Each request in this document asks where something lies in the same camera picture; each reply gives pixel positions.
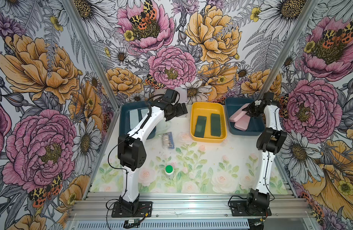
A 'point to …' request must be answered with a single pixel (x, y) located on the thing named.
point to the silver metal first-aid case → (182, 98)
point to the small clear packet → (167, 141)
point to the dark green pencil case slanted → (200, 126)
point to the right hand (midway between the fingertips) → (243, 111)
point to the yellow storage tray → (208, 122)
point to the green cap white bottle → (169, 171)
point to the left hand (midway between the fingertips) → (180, 116)
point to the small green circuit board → (132, 221)
